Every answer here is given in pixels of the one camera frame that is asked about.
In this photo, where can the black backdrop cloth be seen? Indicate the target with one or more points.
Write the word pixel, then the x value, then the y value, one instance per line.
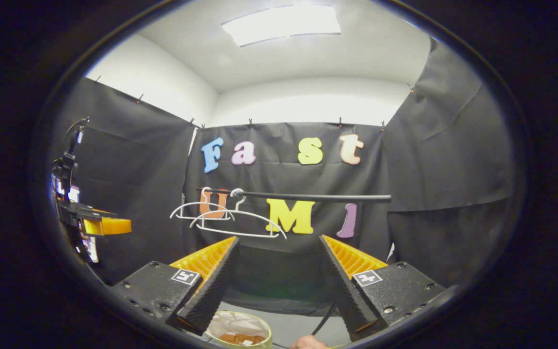
pixel 429 169

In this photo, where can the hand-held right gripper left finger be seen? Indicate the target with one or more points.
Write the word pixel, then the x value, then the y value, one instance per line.
pixel 211 291

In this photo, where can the black clothes rail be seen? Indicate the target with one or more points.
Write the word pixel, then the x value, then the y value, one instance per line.
pixel 317 196

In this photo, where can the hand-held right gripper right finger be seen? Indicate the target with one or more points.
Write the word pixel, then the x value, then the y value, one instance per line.
pixel 347 291

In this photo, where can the thick white clothes hanger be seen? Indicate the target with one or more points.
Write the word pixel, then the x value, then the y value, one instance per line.
pixel 235 210

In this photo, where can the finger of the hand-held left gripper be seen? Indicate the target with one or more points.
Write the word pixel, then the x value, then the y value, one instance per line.
pixel 109 226

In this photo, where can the brown shirt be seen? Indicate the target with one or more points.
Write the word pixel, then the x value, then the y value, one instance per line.
pixel 240 338

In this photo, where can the ceiling light panel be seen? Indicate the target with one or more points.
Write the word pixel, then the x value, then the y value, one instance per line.
pixel 281 24

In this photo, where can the thin white clothes hanger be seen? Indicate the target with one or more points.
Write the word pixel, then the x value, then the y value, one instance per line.
pixel 206 203

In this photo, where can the white laundry hamper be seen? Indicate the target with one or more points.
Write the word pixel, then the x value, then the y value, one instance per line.
pixel 233 322

